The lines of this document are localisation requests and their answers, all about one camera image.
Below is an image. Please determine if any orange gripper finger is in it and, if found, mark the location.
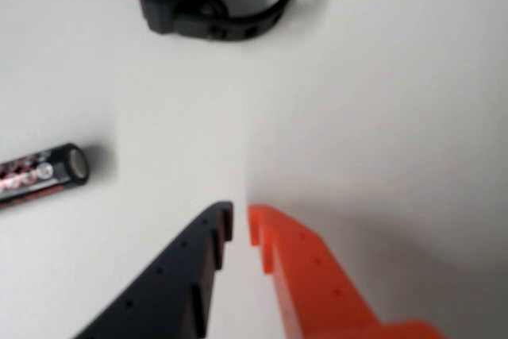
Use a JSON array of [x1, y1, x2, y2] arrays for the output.
[[247, 203, 450, 339]]

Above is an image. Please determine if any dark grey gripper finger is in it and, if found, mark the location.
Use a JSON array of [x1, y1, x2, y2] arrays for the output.
[[74, 201, 234, 339]]

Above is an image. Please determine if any black battery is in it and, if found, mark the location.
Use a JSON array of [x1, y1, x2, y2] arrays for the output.
[[0, 143, 90, 209]]

